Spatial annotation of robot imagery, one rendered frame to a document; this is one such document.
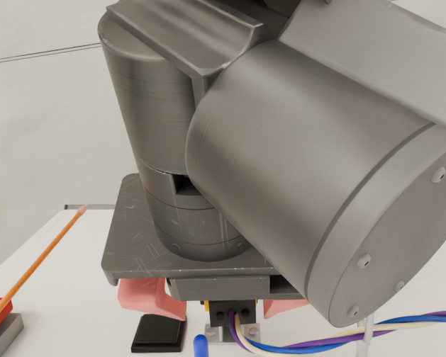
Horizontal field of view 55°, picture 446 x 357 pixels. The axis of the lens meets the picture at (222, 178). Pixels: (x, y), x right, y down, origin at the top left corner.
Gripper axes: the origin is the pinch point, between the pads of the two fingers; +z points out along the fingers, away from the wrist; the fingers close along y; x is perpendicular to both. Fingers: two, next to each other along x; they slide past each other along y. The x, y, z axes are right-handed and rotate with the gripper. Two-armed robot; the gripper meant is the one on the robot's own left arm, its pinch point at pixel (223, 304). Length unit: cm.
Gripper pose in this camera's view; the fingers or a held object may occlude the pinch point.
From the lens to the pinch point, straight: 29.4
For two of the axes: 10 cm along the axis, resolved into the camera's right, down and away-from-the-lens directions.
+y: 10.0, -0.4, -0.6
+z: 0.7, 7.0, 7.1
